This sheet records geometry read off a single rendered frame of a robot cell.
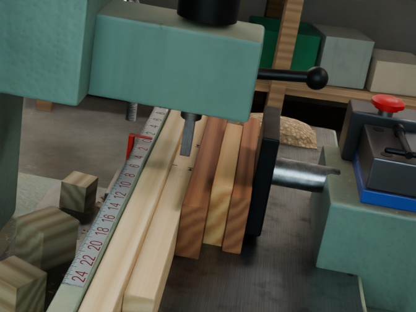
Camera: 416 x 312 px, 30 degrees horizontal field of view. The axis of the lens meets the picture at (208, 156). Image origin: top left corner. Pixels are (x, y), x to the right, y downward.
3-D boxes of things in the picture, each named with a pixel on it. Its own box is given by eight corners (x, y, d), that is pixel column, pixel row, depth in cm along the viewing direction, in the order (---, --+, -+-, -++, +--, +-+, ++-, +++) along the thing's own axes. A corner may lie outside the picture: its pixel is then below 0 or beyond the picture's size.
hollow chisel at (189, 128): (189, 156, 69) (197, 104, 67) (179, 155, 69) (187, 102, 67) (190, 153, 70) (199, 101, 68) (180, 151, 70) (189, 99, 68)
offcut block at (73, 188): (71, 195, 92) (73, 170, 91) (95, 201, 91) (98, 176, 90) (58, 206, 89) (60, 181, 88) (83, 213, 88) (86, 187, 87)
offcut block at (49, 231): (39, 273, 75) (43, 233, 74) (13, 256, 77) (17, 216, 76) (75, 259, 79) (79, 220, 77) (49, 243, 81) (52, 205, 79)
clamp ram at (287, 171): (329, 250, 66) (352, 153, 63) (242, 234, 67) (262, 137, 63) (324, 206, 75) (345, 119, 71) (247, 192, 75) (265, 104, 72)
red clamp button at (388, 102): (405, 116, 68) (408, 105, 68) (371, 110, 68) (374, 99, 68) (400, 106, 71) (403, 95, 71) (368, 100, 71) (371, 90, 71)
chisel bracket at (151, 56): (245, 142, 65) (264, 43, 61) (80, 111, 65) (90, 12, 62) (249, 114, 71) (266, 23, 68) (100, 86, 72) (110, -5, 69)
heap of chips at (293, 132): (317, 150, 90) (320, 135, 90) (232, 134, 91) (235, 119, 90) (315, 130, 97) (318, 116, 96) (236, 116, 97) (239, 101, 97)
